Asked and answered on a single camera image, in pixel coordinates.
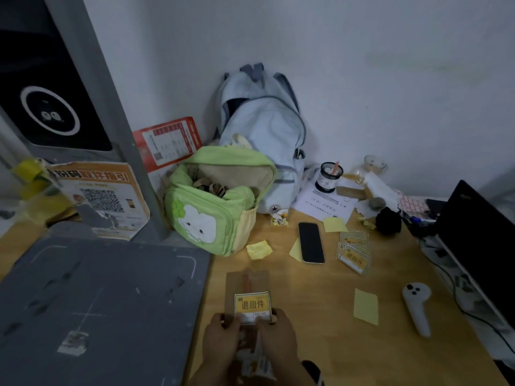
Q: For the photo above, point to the person's left hand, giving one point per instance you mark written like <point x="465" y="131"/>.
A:
<point x="219" y="343"/>

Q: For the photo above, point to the person's right hand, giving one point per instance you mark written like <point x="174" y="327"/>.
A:
<point x="279" y="341"/>

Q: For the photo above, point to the person's left fingers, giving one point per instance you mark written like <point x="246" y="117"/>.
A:
<point x="230" y="319"/>

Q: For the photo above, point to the person's right fingers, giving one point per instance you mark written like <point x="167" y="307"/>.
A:
<point x="269" y="317"/>

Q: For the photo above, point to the yellow printed sticker label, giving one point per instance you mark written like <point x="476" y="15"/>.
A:
<point x="252" y="305"/>

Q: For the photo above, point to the person's right forearm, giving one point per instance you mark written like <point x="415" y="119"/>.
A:
<point x="291" y="375"/>

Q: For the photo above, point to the person's left forearm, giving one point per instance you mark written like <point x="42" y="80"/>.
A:
<point x="211" y="375"/>

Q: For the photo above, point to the brown cardboard parcel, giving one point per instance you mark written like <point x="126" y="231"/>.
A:
<point x="241" y="283"/>

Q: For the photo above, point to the white label backing sheet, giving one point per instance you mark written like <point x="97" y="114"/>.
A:
<point x="252" y="359"/>

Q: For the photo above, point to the crumpled yellow sticky note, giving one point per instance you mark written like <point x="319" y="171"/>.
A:
<point x="367" y="223"/>
<point x="259" y="250"/>

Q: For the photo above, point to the black wristband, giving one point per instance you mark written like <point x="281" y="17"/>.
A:
<point x="313" y="373"/>

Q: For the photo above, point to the black smartphone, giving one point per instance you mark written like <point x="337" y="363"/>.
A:
<point x="311" y="243"/>

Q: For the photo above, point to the green rabbit backpack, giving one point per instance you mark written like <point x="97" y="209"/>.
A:
<point x="209" y="221"/>

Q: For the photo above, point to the pile of yellow labels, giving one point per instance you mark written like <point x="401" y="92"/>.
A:
<point x="354" y="257"/>

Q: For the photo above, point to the white printed paper sheet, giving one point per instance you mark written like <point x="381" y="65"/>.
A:
<point x="322" y="202"/>

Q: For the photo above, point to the grey scanning platform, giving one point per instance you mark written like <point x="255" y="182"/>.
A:
<point x="100" y="309"/>

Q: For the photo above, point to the white handheld controller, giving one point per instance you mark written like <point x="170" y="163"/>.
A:
<point x="417" y="305"/>

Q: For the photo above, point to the black cup with white label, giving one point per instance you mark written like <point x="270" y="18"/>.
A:
<point x="328" y="180"/>

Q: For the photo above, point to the brown wooden block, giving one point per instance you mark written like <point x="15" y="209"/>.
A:
<point x="351" y="192"/>

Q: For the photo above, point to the black pouch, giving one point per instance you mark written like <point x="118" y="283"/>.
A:
<point x="388" y="221"/>

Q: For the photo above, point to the grey stone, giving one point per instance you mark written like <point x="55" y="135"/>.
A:
<point x="377" y="203"/>

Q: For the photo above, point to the orange pen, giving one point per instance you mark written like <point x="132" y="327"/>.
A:
<point x="335" y="167"/>

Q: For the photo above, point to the white folded paper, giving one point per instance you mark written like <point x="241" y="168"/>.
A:
<point x="382" y="190"/>

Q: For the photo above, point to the orange code poster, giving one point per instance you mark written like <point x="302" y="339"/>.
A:
<point x="104" y="196"/>

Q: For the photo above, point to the red patterned white card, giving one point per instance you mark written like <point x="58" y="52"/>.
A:
<point x="412" y="205"/>

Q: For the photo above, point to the clear glass jar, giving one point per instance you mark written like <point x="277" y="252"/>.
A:
<point x="372" y="166"/>

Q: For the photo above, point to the red and white poster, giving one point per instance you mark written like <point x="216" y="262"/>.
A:
<point x="169" y="142"/>

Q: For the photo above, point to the light blue backpack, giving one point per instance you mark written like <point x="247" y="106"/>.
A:
<point x="267" y="124"/>

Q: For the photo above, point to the black laptop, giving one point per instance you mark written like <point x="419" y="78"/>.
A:
<point x="478" y="241"/>

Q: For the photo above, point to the grey machine column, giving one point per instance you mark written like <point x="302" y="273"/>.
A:
<point x="108" y="100"/>

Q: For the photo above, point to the black camera panel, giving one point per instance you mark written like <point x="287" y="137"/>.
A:
<point x="36" y="68"/>

